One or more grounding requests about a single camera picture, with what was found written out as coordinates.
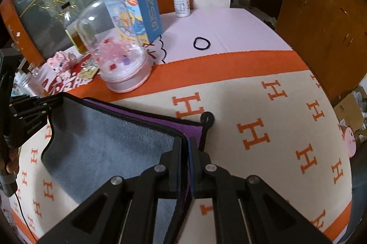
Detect grey and purple towel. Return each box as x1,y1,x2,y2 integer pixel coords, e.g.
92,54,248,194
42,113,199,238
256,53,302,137
42,93,215,244

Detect wooden cabinet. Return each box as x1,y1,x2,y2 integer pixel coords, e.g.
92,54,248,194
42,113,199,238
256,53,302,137
275,0,367,107

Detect red and white printed cloth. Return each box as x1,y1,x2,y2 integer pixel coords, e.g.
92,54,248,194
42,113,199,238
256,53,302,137
42,56,99,96

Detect person's left hand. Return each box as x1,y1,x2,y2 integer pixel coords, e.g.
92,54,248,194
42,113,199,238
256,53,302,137
5,146,20,176

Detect black cable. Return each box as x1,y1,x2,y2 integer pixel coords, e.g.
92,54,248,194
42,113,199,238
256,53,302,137
16,194,39,240

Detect pale pink tablecloth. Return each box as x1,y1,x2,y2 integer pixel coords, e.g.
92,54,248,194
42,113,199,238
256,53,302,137
143,8,293,64

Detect cardboard box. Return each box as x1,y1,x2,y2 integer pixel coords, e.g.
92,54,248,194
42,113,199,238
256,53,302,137
333,86,367,145

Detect black hair tie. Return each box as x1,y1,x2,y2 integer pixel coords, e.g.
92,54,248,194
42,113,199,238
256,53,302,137
193,37,211,50

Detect blue cartoon printed box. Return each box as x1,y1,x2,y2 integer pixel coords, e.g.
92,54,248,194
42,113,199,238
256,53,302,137
103,0,163,44

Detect pink round toy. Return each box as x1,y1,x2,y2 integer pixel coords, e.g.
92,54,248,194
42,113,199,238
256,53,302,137
341,126,357,159

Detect amber liquid glass bottle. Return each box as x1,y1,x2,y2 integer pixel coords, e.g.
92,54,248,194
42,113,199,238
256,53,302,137
64,19,90,54

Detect orange framed glass panel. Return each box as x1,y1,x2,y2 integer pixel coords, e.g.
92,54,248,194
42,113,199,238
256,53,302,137
0,0,115,67

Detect white pill bottle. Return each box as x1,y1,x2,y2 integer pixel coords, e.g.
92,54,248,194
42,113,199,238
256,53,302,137
173,0,190,18

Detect glass dome with pink flowers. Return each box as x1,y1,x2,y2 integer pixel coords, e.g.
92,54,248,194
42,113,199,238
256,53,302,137
77,0,152,93

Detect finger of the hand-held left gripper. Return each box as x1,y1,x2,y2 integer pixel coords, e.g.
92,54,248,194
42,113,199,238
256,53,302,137
10,93,64,110
13,107,56,122

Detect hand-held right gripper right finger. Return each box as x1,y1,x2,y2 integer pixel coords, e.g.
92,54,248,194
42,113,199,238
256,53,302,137
189,137,334,244

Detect cream blanket with orange letters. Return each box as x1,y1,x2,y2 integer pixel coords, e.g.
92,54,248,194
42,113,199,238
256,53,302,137
0,51,354,244

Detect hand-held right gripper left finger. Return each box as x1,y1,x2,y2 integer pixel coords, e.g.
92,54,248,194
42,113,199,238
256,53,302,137
37,135,192,244

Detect pink toy figure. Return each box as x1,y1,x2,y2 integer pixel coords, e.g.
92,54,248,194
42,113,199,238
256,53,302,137
47,52,77,76

